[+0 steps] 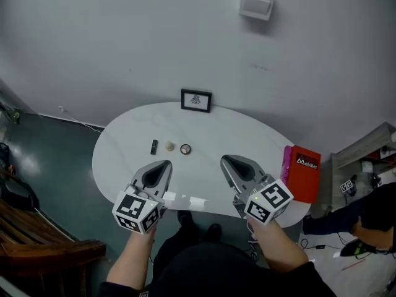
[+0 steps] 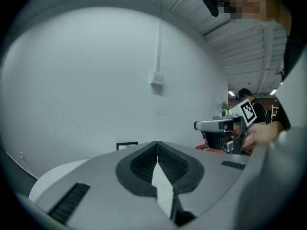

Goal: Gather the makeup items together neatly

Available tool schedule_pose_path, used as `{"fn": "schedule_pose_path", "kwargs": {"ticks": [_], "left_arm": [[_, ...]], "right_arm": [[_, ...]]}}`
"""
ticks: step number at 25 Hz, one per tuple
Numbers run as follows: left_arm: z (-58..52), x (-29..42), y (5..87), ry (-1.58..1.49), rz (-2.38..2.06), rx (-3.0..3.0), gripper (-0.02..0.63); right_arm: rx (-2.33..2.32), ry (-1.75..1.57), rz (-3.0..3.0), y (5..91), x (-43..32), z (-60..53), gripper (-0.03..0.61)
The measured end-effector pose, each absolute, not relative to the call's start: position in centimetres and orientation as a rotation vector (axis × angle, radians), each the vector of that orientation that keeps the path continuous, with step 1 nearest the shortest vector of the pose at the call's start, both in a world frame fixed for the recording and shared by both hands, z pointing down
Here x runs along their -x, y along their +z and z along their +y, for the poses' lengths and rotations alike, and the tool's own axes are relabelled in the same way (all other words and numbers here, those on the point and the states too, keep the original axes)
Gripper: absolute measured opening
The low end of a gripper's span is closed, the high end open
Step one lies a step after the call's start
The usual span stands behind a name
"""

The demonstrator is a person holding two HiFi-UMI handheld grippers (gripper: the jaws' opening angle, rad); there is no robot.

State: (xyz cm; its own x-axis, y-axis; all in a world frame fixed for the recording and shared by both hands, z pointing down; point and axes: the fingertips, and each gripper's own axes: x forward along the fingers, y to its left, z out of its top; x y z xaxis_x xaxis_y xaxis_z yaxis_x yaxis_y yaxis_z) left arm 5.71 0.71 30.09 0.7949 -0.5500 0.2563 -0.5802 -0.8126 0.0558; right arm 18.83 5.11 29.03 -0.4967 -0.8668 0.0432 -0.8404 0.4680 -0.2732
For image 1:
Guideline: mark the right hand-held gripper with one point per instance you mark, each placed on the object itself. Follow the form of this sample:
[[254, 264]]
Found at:
[[269, 203]]

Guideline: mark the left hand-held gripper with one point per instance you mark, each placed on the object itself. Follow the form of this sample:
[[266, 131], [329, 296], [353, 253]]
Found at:
[[136, 210]]

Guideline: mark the small black stick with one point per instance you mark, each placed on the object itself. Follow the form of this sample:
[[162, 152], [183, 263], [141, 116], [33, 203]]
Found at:
[[154, 147]]

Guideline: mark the small beige ball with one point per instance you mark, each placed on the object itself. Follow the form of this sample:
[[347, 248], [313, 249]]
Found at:
[[169, 146]]

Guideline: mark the small round compact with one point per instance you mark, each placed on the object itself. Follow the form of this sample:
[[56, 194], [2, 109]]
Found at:
[[185, 148]]

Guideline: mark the person's left forearm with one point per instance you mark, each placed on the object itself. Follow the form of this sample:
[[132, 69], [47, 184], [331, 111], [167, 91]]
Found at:
[[131, 258]]

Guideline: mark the person's right forearm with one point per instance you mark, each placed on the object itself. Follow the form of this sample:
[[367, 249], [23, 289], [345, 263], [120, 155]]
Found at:
[[278, 246]]

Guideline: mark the white oval table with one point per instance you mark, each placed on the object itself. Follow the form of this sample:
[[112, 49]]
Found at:
[[241, 135]]

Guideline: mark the pink book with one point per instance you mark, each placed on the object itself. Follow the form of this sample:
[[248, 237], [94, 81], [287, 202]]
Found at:
[[286, 162]]

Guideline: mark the person's left black shoe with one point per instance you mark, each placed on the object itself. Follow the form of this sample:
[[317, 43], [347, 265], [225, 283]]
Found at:
[[185, 219]]

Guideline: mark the person's black shoe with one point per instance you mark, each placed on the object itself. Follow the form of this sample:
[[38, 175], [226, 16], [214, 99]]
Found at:
[[185, 219], [213, 231]]

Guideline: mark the person's right black shoe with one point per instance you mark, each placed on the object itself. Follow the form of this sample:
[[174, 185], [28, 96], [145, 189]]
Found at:
[[213, 231]]

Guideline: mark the person's black top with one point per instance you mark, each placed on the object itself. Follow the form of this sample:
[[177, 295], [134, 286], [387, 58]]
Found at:
[[222, 274]]

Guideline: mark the grey shelf unit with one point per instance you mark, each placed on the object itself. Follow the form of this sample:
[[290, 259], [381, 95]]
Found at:
[[362, 147]]

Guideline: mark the wooden bench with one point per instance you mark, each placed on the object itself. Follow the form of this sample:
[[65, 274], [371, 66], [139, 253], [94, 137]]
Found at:
[[46, 249]]

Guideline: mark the black chair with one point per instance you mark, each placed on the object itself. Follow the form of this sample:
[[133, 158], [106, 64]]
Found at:
[[18, 192]]

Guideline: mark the black picture frame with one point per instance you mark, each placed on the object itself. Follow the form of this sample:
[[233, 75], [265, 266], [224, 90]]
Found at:
[[196, 101]]

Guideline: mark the white wall plug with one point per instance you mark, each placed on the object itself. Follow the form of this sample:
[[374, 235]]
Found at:
[[63, 109]]

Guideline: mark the white wall junction box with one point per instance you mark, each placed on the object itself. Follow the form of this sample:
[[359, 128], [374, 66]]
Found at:
[[256, 5]]

